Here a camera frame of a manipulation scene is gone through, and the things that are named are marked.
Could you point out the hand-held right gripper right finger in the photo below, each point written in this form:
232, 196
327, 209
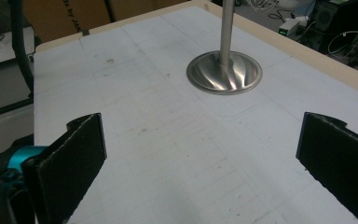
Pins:
341, 161

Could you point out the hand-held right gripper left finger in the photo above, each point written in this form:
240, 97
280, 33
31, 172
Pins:
65, 168

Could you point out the steel utensil rack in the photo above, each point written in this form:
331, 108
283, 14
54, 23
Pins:
227, 31

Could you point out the white grid mat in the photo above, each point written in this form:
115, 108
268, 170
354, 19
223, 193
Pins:
167, 124

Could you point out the white panel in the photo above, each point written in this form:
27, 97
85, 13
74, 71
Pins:
3, 49

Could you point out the grey tape piece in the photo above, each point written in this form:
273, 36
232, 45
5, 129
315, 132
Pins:
85, 32

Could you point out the white device with green display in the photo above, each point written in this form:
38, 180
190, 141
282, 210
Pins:
289, 27

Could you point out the black computer tower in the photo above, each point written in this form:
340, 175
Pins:
324, 17

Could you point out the cardboard box with text print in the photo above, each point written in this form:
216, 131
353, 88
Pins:
62, 18

